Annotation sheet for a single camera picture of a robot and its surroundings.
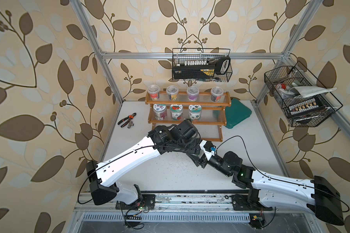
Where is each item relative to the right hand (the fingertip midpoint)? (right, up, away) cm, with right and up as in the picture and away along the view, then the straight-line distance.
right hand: (192, 145), depth 70 cm
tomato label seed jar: (-8, +17, +15) cm, 24 cm away
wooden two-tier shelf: (+14, +19, +42) cm, 48 cm away
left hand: (+1, -1, -4) cm, 4 cm away
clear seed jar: (-21, +28, +9) cm, 36 cm away
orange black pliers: (-44, +13, +40) cm, 62 cm away
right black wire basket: (+53, +35, +15) cm, 66 cm away
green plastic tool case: (+36, +16, +38) cm, 55 cm away
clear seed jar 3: (+1, +27, +9) cm, 28 cm away
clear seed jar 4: (+14, +27, +8) cm, 31 cm away
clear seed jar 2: (-11, +28, +9) cm, 31 cm away
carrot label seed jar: (+3, +17, +15) cm, 23 cm away
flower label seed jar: (-18, +17, +15) cm, 29 cm away
